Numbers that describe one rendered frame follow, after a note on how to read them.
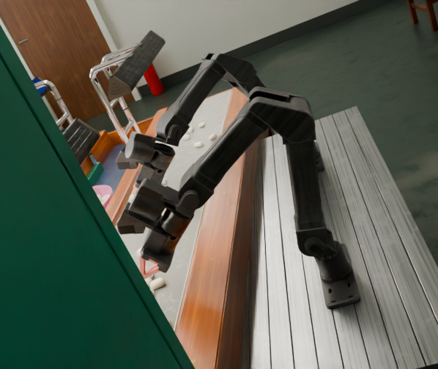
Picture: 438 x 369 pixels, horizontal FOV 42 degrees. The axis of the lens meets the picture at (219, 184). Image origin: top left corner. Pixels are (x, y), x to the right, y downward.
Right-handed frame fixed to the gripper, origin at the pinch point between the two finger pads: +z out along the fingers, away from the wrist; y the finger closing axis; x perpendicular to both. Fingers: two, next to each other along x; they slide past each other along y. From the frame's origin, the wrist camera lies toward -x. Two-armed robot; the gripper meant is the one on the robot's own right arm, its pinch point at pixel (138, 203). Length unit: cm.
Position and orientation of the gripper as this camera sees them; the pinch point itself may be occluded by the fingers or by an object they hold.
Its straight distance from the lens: 163.7
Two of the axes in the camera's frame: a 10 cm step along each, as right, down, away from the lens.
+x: 8.9, 4.4, 1.4
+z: -4.5, 7.6, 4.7
